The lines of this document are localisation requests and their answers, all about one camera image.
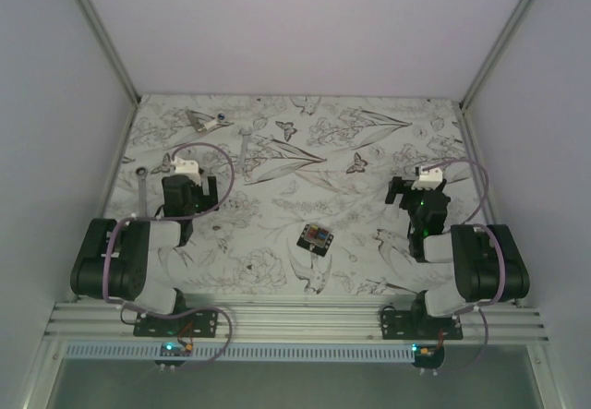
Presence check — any black fuse box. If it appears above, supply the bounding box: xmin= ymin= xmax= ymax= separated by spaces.
xmin=296 ymin=223 xmax=334 ymax=257

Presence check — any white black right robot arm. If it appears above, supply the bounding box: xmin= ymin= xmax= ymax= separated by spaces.
xmin=385 ymin=176 xmax=530 ymax=340

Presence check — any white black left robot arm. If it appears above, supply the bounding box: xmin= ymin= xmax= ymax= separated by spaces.
xmin=69 ymin=174 xmax=218 ymax=337

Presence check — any chrome ratchet wrench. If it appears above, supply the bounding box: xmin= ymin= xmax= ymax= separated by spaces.
xmin=135 ymin=167 xmax=148 ymax=216

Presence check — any left controller board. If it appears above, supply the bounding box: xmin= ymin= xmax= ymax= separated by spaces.
xmin=154 ymin=342 xmax=193 ymax=370

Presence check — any controller board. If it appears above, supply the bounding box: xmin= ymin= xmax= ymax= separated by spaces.
xmin=154 ymin=342 xmax=193 ymax=370
xmin=412 ymin=344 xmax=445 ymax=370

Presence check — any right controller board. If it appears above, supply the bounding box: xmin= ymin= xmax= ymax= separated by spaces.
xmin=412 ymin=344 xmax=445 ymax=370

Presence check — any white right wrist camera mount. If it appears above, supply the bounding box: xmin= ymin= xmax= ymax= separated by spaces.
xmin=411 ymin=166 xmax=444 ymax=190

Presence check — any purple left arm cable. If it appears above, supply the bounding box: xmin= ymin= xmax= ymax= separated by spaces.
xmin=102 ymin=143 xmax=235 ymax=373

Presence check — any small metal bracket tool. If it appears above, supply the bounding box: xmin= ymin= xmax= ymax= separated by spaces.
xmin=186 ymin=110 xmax=205 ymax=133

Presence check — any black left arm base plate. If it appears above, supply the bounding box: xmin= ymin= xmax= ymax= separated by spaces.
xmin=133 ymin=310 xmax=219 ymax=338

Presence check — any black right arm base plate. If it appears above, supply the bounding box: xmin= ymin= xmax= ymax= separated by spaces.
xmin=379 ymin=307 xmax=464 ymax=341

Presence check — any aluminium frame rail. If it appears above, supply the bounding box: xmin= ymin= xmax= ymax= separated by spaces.
xmin=44 ymin=295 xmax=549 ymax=345

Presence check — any grey slotted cable duct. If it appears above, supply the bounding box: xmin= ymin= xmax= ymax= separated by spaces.
xmin=64 ymin=341 xmax=414 ymax=364

